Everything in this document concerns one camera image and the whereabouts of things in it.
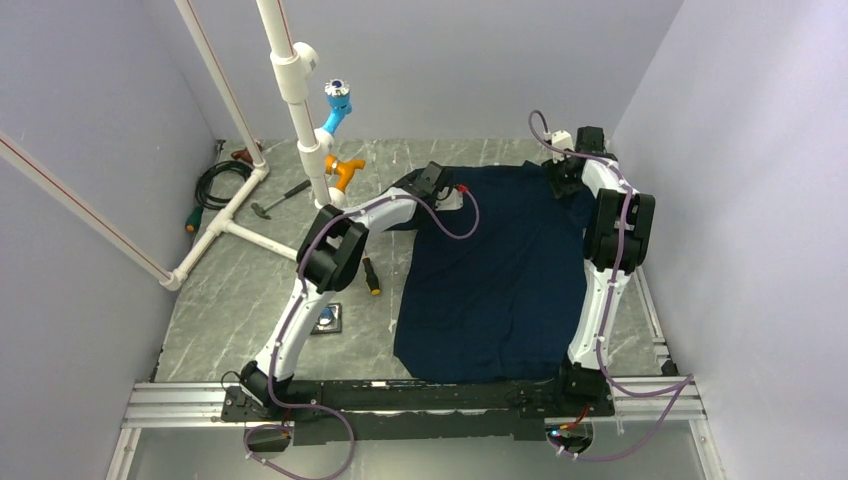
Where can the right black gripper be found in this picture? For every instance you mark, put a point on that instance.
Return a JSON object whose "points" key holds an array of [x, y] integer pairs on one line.
{"points": [[552, 167]]}

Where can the navy blue t-shirt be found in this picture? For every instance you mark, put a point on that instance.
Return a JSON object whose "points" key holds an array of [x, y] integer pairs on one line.
{"points": [[505, 302]]}

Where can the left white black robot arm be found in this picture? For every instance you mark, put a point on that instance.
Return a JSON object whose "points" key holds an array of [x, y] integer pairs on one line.
{"points": [[328, 261]]}

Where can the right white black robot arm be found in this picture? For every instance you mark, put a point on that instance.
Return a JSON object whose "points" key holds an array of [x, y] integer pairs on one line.
{"points": [[615, 242]]}

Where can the orange faucet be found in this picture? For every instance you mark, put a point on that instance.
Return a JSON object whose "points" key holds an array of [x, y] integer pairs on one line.
{"points": [[342, 171]]}

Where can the yellow black screwdriver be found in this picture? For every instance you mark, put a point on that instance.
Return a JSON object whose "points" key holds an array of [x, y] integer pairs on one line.
{"points": [[371, 277]]}

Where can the blue faucet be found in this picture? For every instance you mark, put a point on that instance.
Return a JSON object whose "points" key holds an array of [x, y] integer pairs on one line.
{"points": [[338, 96]]}

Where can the small hammer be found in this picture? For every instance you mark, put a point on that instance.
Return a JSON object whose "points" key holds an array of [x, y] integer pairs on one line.
{"points": [[262, 211]]}

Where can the small square black tray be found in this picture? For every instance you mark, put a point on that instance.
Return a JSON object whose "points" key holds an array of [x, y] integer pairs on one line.
{"points": [[337, 327]]}

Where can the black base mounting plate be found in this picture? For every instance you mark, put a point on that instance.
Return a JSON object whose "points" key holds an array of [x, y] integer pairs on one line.
{"points": [[414, 409]]}

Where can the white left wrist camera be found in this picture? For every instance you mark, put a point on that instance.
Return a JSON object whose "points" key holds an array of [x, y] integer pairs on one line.
{"points": [[451, 198]]}

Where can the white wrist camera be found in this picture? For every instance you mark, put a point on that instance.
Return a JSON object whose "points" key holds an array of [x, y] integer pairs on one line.
{"points": [[561, 139], [451, 198]]}

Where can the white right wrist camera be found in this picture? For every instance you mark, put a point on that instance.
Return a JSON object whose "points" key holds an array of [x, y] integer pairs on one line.
{"points": [[561, 139]]}

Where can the white PVC pipe frame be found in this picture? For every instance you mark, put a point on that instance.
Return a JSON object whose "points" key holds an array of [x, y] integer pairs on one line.
{"points": [[112, 97]]}

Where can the brown handled tool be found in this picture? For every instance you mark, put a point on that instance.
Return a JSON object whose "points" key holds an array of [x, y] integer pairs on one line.
{"points": [[243, 155]]}

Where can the green handled screwdriver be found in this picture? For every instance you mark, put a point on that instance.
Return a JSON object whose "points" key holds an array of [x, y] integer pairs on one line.
{"points": [[194, 219]]}

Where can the aluminium rail frame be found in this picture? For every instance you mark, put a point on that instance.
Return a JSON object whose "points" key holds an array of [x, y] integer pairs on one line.
{"points": [[648, 400]]}

